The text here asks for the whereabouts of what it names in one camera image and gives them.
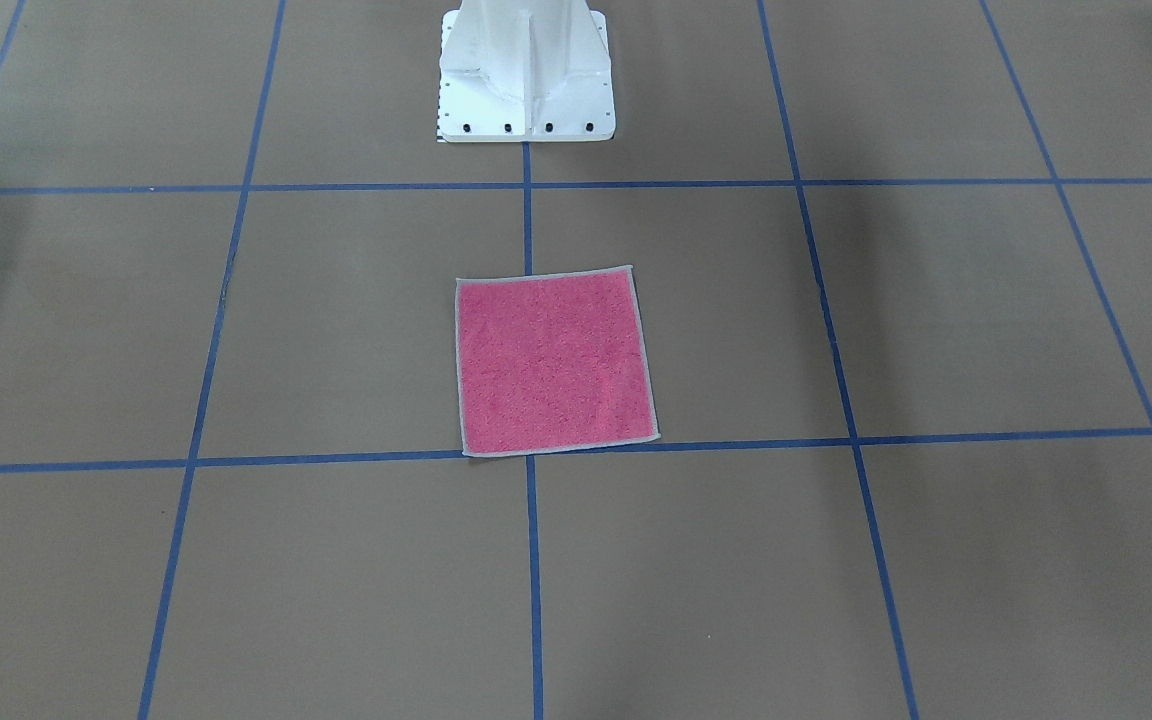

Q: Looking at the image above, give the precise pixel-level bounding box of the pink towel with grey hem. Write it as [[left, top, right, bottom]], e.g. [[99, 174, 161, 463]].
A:
[[454, 265, 660, 457]]

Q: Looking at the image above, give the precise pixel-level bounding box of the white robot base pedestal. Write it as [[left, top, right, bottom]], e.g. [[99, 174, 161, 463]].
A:
[[435, 1, 617, 143]]

